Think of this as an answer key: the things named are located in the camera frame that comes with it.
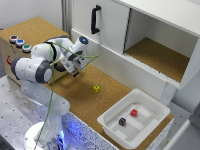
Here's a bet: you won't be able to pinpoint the white sliding door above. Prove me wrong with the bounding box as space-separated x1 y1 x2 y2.
72 0 131 56

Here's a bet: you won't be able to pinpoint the red button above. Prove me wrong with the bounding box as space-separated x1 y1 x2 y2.
9 34 19 45

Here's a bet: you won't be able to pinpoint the green cable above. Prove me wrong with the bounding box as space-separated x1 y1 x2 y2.
33 41 102 150

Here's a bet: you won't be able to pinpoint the blue button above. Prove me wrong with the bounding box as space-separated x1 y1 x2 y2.
15 38 26 49

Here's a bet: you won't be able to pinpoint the white cabinet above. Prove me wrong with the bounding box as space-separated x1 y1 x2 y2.
70 0 200 107

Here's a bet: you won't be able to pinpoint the black drawer handle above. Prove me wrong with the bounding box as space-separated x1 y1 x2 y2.
53 62 67 73

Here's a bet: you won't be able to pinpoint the yellow block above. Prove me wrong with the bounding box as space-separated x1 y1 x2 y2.
92 84 101 93

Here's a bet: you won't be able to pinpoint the white plastic box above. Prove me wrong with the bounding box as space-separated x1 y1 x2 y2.
96 88 172 150

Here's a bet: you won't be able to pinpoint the purple block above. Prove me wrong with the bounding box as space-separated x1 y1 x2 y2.
118 117 127 127

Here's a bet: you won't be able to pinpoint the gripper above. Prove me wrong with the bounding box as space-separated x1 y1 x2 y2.
62 54 85 79

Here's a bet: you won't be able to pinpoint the black door handle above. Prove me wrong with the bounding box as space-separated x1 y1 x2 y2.
90 4 102 35

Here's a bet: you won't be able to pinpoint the pink block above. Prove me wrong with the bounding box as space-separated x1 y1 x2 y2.
130 108 139 118

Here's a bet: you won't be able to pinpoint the green button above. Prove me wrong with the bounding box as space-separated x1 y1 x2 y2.
21 43 33 54

